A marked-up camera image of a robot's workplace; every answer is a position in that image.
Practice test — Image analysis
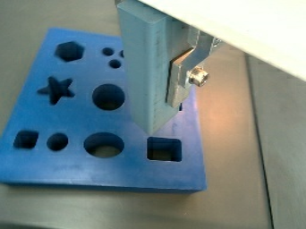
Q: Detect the blue foam shape board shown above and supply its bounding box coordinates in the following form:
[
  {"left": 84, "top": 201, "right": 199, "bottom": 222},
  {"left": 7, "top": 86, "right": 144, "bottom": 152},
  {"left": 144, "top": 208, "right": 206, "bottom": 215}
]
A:
[{"left": 0, "top": 28, "right": 207, "bottom": 192}]

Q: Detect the light blue rectangular block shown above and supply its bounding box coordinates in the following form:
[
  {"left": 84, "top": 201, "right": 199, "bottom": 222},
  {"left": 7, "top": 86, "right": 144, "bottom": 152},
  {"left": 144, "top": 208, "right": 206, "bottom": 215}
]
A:
[{"left": 118, "top": 0, "right": 189, "bottom": 134}]

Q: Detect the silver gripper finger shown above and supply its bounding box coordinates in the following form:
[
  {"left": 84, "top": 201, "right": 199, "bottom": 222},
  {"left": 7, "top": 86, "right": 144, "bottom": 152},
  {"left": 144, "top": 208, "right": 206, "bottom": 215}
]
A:
[{"left": 166, "top": 28, "right": 222, "bottom": 107}]

